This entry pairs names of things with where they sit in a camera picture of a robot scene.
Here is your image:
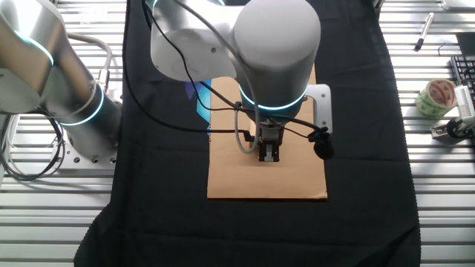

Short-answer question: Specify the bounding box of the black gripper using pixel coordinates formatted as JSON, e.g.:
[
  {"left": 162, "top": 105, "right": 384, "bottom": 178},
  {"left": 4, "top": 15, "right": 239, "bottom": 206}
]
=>
[{"left": 258, "top": 124, "right": 286, "bottom": 163}]

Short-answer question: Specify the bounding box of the brown cardboard sheet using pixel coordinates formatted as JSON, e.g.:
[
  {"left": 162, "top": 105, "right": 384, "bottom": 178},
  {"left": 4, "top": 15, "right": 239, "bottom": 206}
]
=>
[{"left": 206, "top": 63, "right": 329, "bottom": 200}]

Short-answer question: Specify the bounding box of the black cloth with blue print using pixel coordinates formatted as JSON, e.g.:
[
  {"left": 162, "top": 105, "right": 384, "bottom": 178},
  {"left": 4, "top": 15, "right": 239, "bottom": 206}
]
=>
[{"left": 73, "top": 0, "right": 422, "bottom": 267}]

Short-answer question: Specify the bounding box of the clear packing tape roll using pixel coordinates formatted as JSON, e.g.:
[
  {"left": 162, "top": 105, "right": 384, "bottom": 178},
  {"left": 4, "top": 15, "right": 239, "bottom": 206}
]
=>
[{"left": 414, "top": 78, "right": 458, "bottom": 120}]

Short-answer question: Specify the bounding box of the black and silver marker pen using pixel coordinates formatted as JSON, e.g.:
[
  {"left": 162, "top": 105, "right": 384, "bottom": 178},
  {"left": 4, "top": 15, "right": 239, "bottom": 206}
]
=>
[{"left": 413, "top": 12, "right": 435, "bottom": 52}]

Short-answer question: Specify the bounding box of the black keyboard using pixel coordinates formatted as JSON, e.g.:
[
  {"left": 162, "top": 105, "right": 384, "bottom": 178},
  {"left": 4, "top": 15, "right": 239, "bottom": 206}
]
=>
[{"left": 450, "top": 55, "right": 475, "bottom": 101}]

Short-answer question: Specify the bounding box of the clear plastic film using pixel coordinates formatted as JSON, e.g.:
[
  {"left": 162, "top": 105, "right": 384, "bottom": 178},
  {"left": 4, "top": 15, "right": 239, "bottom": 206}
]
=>
[{"left": 79, "top": 9, "right": 109, "bottom": 25}]

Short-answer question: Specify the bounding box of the black box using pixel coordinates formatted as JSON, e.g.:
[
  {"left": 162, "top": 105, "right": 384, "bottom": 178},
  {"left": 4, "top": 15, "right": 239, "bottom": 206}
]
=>
[{"left": 455, "top": 32, "right": 475, "bottom": 56}]

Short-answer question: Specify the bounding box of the grey flat device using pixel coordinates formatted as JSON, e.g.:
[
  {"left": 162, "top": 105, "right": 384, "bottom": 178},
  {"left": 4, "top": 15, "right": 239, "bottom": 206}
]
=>
[{"left": 440, "top": 0, "right": 475, "bottom": 11}]

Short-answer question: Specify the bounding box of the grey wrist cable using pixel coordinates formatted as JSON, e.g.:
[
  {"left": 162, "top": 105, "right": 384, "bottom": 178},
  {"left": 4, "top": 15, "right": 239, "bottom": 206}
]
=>
[{"left": 172, "top": 0, "right": 261, "bottom": 155}]

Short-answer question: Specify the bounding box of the thick black wrist cable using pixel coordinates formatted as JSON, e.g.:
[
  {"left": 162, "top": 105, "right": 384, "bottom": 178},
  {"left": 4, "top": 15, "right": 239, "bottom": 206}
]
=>
[{"left": 142, "top": 0, "right": 324, "bottom": 133}]

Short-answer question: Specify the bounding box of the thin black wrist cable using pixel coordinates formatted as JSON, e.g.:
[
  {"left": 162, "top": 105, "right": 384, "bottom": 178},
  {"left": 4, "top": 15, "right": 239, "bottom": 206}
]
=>
[{"left": 121, "top": 0, "right": 258, "bottom": 142}]

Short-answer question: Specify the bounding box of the silver wrist camera mount plate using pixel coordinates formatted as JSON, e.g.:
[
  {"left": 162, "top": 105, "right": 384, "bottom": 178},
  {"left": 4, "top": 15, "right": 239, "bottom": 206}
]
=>
[{"left": 304, "top": 83, "right": 333, "bottom": 135}]

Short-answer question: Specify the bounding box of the metal camera bracket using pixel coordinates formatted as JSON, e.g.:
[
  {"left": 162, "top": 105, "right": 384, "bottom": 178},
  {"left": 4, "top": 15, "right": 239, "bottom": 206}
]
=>
[{"left": 430, "top": 122, "right": 475, "bottom": 144}]

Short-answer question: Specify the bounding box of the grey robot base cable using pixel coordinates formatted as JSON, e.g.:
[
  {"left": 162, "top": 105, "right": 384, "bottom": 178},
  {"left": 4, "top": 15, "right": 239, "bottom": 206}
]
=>
[{"left": 65, "top": 32, "right": 114, "bottom": 93}]

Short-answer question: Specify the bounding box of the silver camera on stand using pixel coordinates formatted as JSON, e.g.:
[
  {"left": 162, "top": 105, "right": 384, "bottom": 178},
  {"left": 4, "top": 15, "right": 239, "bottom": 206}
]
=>
[{"left": 454, "top": 85, "right": 475, "bottom": 119}]

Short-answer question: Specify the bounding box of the black base cable loop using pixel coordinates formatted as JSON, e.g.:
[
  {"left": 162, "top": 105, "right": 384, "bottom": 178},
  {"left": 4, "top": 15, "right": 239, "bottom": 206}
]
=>
[{"left": 0, "top": 109, "right": 68, "bottom": 182}]

